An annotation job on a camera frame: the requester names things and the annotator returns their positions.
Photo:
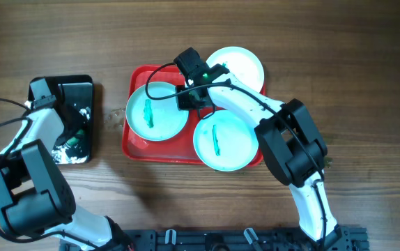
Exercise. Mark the white plate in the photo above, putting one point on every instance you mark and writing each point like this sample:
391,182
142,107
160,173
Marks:
154,120
244,64
224,142

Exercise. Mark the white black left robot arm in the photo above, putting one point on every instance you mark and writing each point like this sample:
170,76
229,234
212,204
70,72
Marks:
36,201

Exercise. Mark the green yellow scrub sponge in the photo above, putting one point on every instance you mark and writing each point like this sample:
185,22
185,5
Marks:
73,141

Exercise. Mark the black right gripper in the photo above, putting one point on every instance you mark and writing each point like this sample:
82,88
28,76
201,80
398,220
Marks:
182,105

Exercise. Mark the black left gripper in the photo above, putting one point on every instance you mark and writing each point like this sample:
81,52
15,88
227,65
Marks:
79,124

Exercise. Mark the red plastic tray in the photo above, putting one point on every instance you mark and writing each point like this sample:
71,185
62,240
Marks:
178,149

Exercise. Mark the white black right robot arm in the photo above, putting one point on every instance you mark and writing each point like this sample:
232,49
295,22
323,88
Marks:
291,145

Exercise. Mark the black soapy water tray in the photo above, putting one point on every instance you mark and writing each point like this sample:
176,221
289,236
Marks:
74,100

